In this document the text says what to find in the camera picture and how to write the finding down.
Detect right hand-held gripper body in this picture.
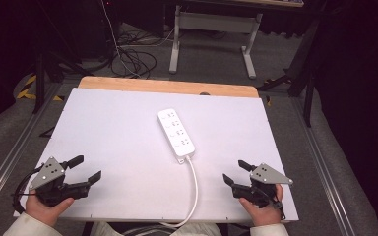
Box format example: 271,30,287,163
234,162,294,209

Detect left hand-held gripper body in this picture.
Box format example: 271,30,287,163
29,156,84,208

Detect person's right hand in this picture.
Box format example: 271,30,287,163
238,184,285,228

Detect person's left hand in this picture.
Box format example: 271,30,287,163
25,196,76,228

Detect white board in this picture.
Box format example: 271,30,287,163
13,87,300,224

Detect person's light clothing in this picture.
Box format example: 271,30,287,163
89,220,223,236

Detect white power strip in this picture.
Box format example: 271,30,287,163
157,107,197,165

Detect yellow black floor tape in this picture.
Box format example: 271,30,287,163
15,74,65,102

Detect black metal stand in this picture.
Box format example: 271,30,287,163
256,0,330,128
32,0,95,115

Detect wooden desk top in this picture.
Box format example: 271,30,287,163
190,0,305,9

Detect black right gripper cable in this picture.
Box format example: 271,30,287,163
269,190,287,221

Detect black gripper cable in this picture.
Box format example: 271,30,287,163
11,166,44,214
269,190,287,221

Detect white power strip cable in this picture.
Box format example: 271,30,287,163
121,155,200,236

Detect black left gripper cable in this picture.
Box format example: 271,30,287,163
11,166,44,214

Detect aluminium floor rail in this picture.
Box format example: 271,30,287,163
0,82,63,212
289,96,353,236

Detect black floor cables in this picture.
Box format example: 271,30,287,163
109,30,158,80

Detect thin white floor cable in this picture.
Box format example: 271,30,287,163
99,0,143,79

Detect white metal desk frame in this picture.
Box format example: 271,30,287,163
168,4,264,80

